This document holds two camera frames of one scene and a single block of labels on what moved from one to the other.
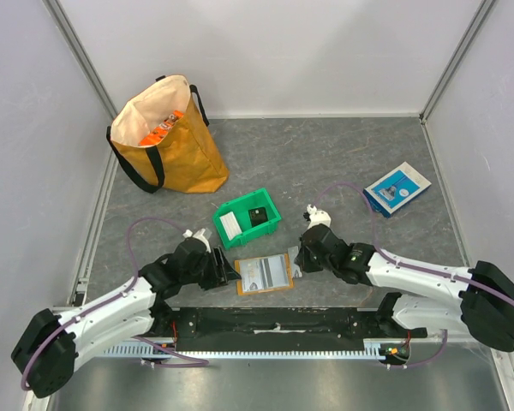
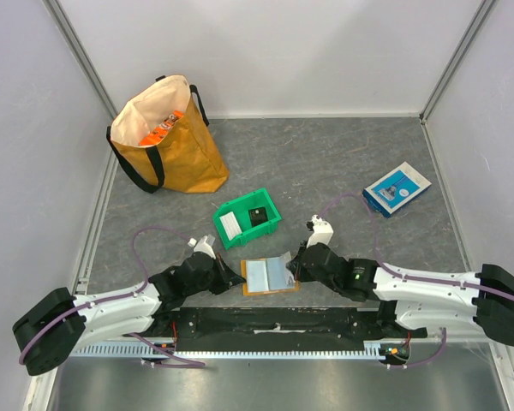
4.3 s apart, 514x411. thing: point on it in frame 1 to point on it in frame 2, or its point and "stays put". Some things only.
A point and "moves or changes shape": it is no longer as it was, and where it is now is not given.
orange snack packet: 161,131 stays put
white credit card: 293,253 moves or changes shape
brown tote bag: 158,136 stays put
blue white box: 396,189 stays put
